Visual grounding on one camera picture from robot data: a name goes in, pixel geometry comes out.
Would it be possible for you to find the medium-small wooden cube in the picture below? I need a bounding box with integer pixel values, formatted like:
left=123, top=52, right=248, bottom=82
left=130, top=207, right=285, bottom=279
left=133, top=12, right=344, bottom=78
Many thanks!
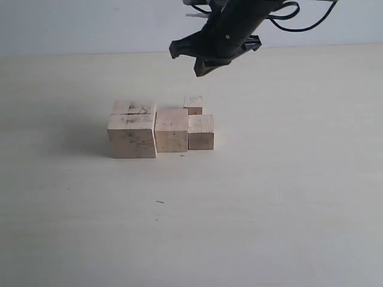
left=188, top=114, right=215, bottom=150

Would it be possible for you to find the second-largest wooden cube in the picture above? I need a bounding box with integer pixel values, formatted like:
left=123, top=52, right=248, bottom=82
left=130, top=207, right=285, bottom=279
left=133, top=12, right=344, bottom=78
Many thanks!
left=154, top=108, right=188, bottom=152

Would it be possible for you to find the black cable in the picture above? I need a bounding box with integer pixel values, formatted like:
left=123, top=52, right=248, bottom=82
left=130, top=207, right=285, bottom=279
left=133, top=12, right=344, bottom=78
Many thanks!
left=266, top=0, right=339, bottom=33

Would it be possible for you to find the largest wooden cube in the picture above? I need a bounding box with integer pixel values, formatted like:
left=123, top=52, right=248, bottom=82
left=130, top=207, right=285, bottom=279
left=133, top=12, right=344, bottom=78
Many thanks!
left=107, top=100, right=157, bottom=158

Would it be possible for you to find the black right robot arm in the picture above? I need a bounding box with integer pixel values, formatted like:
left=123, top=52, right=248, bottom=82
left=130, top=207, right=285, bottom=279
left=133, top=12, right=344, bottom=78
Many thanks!
left=169, top=0, right=282, bottom=77

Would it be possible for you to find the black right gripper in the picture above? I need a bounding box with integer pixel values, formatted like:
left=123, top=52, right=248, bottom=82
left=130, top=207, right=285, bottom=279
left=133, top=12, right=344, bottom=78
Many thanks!
left=169, top=1, right=262, bottom=77

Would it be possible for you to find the smallest wooden cube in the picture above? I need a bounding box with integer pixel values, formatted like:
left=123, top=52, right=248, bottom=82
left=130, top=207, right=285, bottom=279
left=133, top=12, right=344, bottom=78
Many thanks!
left=183, top=96, right=203, bottom=115

